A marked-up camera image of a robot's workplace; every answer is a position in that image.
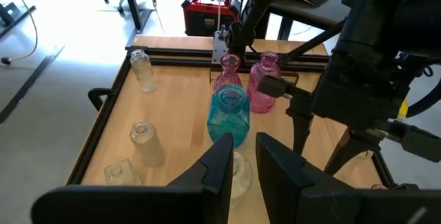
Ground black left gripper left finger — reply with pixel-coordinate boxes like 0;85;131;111
30;132;235;224

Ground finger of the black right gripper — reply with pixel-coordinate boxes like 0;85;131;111
256;74;314;156
323;120;441;176

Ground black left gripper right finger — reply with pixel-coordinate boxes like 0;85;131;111
256;132;441;224

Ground pink ribbed glass vase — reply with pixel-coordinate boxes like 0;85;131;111
246;51;282;114

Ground clear crosshatched glass bottle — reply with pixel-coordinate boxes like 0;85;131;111
130;121;166;168

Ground teal square glass vase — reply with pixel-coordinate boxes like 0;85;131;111
206;83;252;149

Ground pink fluted glass vase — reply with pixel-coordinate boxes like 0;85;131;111
213;53;244;92

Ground clear round glass vase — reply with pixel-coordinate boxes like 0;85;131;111
229;151;254;208

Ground clear square glass vase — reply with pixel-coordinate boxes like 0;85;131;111
104;158;142;186

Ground dark grey desk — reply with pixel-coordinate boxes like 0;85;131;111
268;0;345;41

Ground clear ribbed glass bottle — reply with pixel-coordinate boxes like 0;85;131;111
130;48;158;94

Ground red black power station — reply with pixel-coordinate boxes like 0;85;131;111
181;0;241;37

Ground black desk foot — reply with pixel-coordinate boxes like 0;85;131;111
0;1;37;39

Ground silver arm base bracket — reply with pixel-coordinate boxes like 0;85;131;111
212;27;230;65

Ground black frame handle clamp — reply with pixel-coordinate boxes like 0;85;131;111
88;88;118;112

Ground black table frame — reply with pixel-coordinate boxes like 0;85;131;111
67;34;420;190

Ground yellow floor cable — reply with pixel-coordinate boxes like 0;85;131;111
1;0;39;65

